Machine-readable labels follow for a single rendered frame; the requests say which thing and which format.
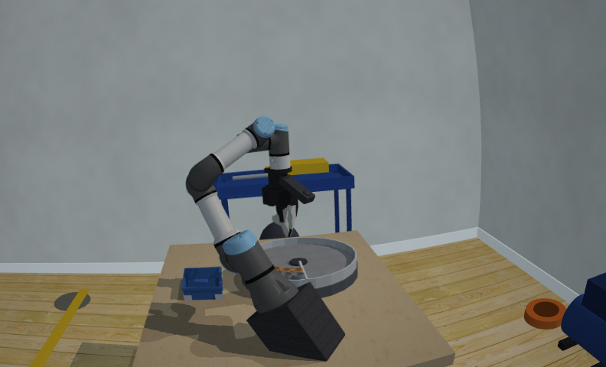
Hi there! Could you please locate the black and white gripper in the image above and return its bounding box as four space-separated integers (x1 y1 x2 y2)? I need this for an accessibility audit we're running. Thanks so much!
262 166 298 237

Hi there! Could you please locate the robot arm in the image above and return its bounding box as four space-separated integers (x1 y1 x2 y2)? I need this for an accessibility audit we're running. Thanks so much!
185 116 315 313

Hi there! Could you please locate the blue crate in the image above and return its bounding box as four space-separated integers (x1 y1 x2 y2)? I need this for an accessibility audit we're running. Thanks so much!
181 267 224 300

